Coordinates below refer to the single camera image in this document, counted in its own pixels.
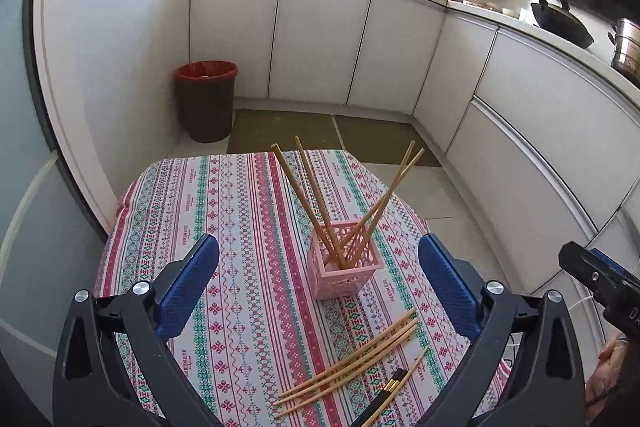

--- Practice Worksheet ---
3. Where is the bamboo chopstick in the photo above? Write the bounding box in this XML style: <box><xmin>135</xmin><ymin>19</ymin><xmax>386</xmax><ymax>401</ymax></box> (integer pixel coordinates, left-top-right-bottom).
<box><xmin>274</xmin><ymin>307</ymin><xmax>416</xmax><ymax>405</ymax></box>
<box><xmin>271</xmin><ymin>144</ymin><xmax>342</xmax><ymax>268</ymax></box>
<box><xmin>349</xmin><ymin>147</ymin><xmax>426</xmax><ymax>266</ymax></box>
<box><xmin>341</xmin><ymin>141</ymin><xmax>423</xmax><ymax>269</ymax></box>
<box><xmin>272</xmin><ymin>314</ymin><xmax>419</xmax><ymax>407</ymax></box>
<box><xmin>274</xmin><ymin>322</ymin><xmax>418</xmax><ymax>419</ymax></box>
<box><xmin>294</xmin><ymin>135</ymin><xmax>344</xmax><ymax>269</ymax></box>

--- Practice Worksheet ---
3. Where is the black gold-tipped chopstick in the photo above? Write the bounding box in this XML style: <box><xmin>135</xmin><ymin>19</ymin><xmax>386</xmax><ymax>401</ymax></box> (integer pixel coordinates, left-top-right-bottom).
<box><xmin>352</xmin><ymin>369</ymin><xmax>407</xmax><ymax>427</ymax></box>
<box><xmin>361</xmin><ymin>371</ymin><xmax>409</xmax><ymax>427</ymax></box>

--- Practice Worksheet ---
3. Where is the person right hand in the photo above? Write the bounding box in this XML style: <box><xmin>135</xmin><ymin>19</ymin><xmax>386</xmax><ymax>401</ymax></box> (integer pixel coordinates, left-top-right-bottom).
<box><xmin>585</xmin><ymin>333</ymin><xmax>629</xmax><ymax>425</ymax></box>

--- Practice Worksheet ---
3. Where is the patterned embroidered tablecloth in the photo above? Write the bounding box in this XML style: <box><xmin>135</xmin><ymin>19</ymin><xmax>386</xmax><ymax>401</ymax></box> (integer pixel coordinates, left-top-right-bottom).
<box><xmin>96</xmin><ymin>150</ymin><xmax>469</xmax><ymax>426</ymax></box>

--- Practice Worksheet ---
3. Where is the pink perforated utensil holder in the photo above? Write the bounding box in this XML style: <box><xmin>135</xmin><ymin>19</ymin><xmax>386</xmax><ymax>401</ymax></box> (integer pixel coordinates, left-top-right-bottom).
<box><xmin>307</xmin><ymin>225</ymin><xmax>383</xmax><ymax>300</ymax></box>

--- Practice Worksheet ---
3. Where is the brown floor mat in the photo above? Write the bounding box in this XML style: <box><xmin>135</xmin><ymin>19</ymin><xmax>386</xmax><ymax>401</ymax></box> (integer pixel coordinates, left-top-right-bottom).
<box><xmin>334</xmin><ymin>116</ymin><xmax>440</xmax><ymax>167</ymax></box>
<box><xmin>227</xmin><ymin>109</ymin><xmax>342</xmax><ymax>154</ymax></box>

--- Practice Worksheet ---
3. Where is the red-lined dark trash bin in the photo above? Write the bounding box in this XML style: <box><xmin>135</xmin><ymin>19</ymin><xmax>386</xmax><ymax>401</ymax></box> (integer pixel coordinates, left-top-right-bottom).
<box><xmin>174</xmin><ymin>61</ymin><xmax>239</xmax><ymax>143</ymax></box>

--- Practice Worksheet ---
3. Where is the stainless steel steamer pot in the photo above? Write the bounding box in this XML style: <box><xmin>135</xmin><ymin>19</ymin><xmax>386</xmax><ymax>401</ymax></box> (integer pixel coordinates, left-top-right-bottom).
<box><xmin>608</xmin><ymin>18</ymin><xmax>640</xmax><ymax>88</ymax></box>

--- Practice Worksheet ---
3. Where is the black wok pan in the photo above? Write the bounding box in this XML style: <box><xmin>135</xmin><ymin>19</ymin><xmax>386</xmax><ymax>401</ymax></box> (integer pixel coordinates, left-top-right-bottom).
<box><xmin>530</xmin><ymin>0</ymin><xmax>594</xmax><ymax>49</ymax></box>

